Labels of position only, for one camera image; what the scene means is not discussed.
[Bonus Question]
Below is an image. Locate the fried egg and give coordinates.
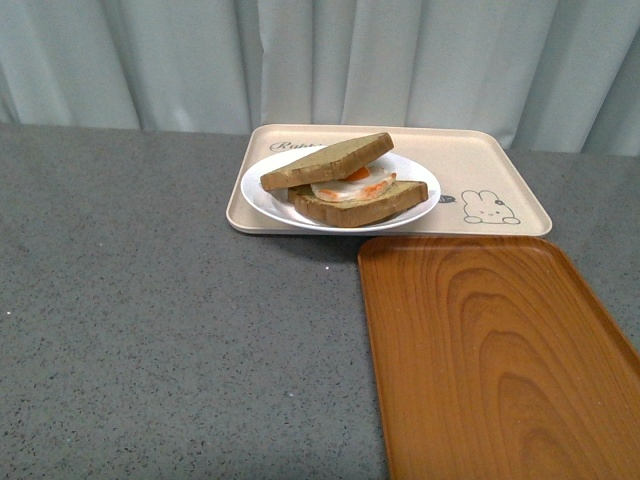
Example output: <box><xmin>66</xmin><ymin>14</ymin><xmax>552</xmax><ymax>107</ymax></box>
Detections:
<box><xmin>311</xmin><ymin>166</ymin><xmax>396</xmax><ymax>203</ymax></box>

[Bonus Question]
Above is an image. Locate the white round plate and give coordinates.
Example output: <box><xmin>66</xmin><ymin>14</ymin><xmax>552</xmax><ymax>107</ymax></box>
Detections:
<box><xmin>240</xmin><ymin>145</ymin><xmax>441</xmax><ymax>235</ymax></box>

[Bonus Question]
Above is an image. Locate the grey-white curtain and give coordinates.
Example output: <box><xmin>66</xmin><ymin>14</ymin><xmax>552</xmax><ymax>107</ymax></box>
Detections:
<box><xmin>1</xmin><ymin>1</ymin><xmax>639</xmax><ymax>156</ymax></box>

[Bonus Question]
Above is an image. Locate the bread slice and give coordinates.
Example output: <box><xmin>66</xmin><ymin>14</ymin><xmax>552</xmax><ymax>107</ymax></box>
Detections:
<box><xmin>260</xmin><ymin>132</ymin><xmax>394</xmax><ymax>191</ymax></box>
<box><xmin>287</xmin><ymin>181</ymin><xmax>429</xmax><ymax>228</ymax></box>

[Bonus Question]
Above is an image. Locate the brown wooden tray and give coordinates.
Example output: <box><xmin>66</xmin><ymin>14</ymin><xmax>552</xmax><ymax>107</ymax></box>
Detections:
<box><xmin>358</xmin><ymin>237</ymin><xmax>639</xmax><ymax>479</ymax></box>

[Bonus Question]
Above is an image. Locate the beige rabbit tray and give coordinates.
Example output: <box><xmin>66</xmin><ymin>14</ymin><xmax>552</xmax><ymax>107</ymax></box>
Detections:
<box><xmin>226</xmin><ymin>124</ymin><xmax>552</xmax><ymax>237</ymax></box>

